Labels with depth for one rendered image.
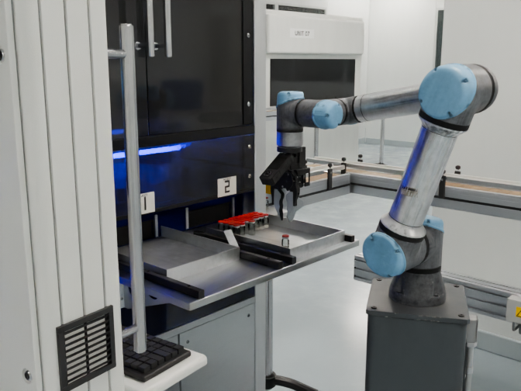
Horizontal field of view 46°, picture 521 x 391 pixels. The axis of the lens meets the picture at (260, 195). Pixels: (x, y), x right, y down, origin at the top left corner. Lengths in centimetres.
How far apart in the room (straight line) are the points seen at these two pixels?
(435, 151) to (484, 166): 171
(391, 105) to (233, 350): 105
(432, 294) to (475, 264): 159
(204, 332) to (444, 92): 113
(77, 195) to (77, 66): 20
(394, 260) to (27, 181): 89
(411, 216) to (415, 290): 25
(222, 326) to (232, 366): 17
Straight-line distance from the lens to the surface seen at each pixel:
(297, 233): 199
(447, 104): 140
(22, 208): 99
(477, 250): 326
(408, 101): 163
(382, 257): 154
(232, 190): 204
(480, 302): 265
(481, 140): 316
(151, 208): 183
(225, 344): 219
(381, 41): 1104
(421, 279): 169
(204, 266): 164
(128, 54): 110
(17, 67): 98
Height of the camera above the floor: 142
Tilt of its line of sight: 12 degrees down
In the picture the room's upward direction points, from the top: straight up
